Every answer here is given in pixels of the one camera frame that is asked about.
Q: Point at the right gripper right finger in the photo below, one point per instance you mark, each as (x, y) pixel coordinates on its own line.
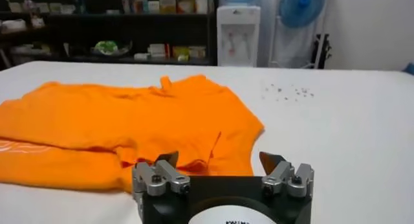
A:
(284, 176)

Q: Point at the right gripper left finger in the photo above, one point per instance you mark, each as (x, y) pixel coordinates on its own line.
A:
(158, 178)

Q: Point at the orange t-shirt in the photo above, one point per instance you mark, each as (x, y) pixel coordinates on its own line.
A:
(97, 121)

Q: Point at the white work table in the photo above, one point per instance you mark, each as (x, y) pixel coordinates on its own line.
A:
(339, 147)

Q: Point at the white metal jug rack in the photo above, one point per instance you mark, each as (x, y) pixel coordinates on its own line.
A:
(318, 55)

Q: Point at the black stand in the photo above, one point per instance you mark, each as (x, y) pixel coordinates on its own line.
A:
(323, 50)

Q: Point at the green and white bowl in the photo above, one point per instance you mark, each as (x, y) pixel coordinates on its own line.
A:
(108, 47)

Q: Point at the white water dispenser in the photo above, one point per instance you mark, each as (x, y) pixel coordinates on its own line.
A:
(237, 34)

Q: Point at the black shelf unit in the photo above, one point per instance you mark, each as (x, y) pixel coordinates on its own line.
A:
(129, 16)

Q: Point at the cream orange medicine box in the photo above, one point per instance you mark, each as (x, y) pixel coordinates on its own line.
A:
(167, 6)

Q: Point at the red white medicine box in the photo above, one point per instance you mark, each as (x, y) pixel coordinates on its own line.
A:
(186, 6)

